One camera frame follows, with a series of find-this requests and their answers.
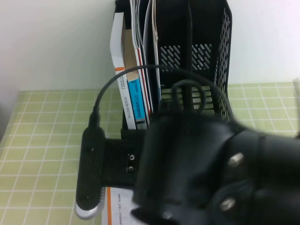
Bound black plastic book holder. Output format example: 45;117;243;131
114;0;234;142

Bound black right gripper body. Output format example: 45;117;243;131
131;112;235;225

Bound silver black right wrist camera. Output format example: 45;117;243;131
74;126;106;220

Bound blue spine book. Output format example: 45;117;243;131
121;29;149;130

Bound thin white booklet red stripe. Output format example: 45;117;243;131
130;0;153;128

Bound black right camera mount bracket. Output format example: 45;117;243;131
103;138;144;188

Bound green checkered tablecloth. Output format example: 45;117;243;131
0;82;300;225

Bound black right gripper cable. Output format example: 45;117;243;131
170;79;207;114

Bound white book orange band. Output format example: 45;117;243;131
110;13;137;130

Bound white orange ROS2 book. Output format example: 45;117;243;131
102;186;141;225

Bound black right camera cable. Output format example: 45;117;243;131
89;64;237;132

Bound white magazine black characters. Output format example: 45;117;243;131
137;0;154;118

